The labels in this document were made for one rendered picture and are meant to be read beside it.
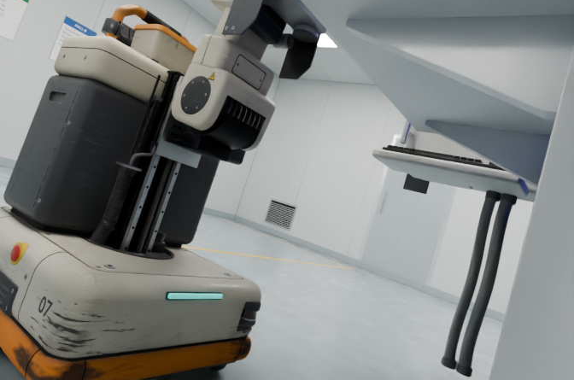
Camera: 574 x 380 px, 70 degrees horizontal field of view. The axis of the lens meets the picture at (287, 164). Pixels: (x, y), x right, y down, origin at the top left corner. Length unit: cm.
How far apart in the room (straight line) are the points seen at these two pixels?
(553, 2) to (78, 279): 90
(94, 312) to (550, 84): 85
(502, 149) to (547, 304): 69
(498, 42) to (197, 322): 90
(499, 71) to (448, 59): 7
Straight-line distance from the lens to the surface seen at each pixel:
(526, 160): 109
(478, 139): 112
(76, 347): 95
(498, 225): 158
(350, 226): 667
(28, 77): 560
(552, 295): 45
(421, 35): 68
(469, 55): 64
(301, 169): 732
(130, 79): 122
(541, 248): 46
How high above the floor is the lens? 52
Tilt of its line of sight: 6 degrees up
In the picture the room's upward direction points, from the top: 18 degrees clockwise
